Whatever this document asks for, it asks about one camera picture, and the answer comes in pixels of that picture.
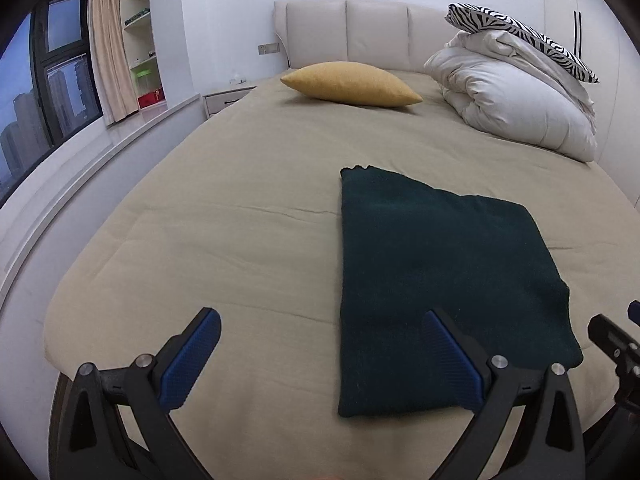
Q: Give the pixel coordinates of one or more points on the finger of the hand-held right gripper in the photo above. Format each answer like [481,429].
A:
[635,311]
[617,345]

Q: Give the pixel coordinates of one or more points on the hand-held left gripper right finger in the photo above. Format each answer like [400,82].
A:
[452,360]

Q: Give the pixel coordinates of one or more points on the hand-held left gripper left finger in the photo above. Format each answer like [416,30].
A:
[191,365]

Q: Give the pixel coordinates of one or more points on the dark green knit sweater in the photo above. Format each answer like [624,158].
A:
[425,250]

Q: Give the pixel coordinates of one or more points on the bed with beige sheet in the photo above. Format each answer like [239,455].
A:
[225,200]

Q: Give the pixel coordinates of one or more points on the white window sill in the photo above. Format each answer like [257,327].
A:
[90,160]

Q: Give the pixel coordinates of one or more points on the white folded duvet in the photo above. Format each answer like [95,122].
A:
[505,100]

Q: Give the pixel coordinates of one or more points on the white nightstand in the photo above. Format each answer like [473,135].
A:
[227,100]

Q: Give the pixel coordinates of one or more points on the red box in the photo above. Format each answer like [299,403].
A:
[150,99]

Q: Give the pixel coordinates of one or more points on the yellow pillow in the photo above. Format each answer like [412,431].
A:
[345,85]

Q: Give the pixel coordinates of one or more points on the green tray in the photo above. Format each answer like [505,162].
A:
[145,72]

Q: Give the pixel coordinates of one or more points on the zebra striped pillow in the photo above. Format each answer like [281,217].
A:
[525,32]

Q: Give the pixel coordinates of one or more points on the black framed window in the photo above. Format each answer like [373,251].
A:
[55,70]

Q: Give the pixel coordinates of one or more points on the beige curtain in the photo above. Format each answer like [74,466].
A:
[110,45]

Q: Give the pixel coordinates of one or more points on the beige padded headboard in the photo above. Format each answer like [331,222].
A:
[375,32]

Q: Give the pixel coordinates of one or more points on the wall socket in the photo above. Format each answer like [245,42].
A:
[269,49]

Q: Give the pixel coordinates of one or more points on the white wall shelf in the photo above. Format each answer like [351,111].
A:
[142,35]

